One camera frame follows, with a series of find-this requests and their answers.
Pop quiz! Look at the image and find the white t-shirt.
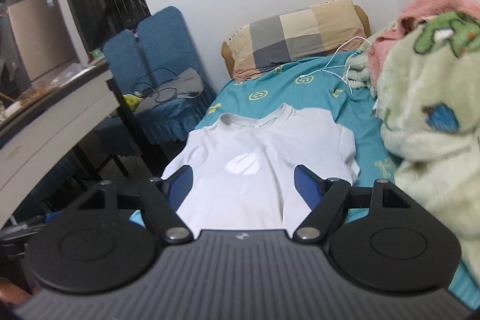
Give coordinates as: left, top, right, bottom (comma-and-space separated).
162, 104, 360, 235

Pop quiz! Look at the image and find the white desk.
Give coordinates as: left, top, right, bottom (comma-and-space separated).
1, 61, 120, 224

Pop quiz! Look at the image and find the yellow-green small object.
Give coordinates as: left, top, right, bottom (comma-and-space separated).
123, 94, 143, 111

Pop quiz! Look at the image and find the teal smiley bed sheet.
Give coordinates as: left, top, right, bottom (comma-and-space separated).
128, 49, 480, 310

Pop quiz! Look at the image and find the grey cloth on chair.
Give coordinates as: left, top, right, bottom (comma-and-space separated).
136, 67, 204, 113

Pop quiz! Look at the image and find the blue covered chair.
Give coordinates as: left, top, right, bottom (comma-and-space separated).
103, 6, 216, 145

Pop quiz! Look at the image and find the checkered beige grey pillow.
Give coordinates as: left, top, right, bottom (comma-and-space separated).
220, 0, 371, 82

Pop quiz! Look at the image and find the brown cardboard box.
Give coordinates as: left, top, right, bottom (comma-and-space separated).
7, 0, 78, 82

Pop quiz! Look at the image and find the pink towel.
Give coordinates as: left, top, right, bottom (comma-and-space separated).
367, 0, 480, 88

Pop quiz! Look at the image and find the white charging cable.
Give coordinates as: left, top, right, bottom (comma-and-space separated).
299, 36, 373, 99

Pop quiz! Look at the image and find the black cable on chair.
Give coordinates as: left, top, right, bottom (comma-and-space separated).
133, 67, 203, 104

